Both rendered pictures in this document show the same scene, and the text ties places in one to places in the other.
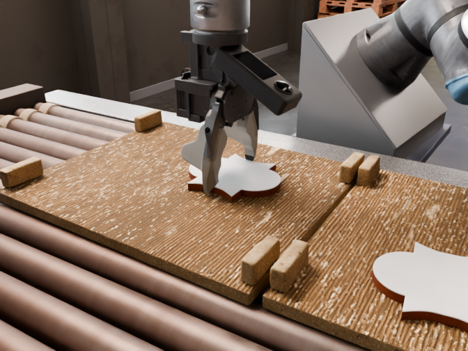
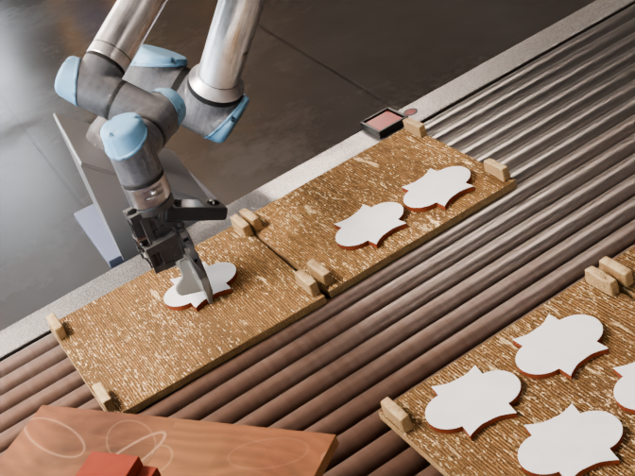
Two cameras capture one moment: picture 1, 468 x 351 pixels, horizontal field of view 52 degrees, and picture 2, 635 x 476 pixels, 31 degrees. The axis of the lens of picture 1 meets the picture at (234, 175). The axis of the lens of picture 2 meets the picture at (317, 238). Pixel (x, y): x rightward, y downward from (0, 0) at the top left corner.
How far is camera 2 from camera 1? 1.62 m
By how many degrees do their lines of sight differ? 45
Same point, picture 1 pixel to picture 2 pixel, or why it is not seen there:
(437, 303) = (379, 231)
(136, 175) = (151, 339)
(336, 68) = not seen: hidden behind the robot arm
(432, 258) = (351, 222)
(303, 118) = (122, 236)
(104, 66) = not seen: outside the picture
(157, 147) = (110, 327)
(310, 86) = (114, 206)
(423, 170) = (254, 199)
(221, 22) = (166, 192)
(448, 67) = (203, 124)
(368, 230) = (306, 240)
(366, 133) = not seen: hidden behind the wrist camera
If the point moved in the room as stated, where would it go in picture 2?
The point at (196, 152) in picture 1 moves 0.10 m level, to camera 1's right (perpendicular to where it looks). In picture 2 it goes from (189, 283) to (218, 248)
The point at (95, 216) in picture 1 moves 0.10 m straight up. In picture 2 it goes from (197, 358) to (176, 312)
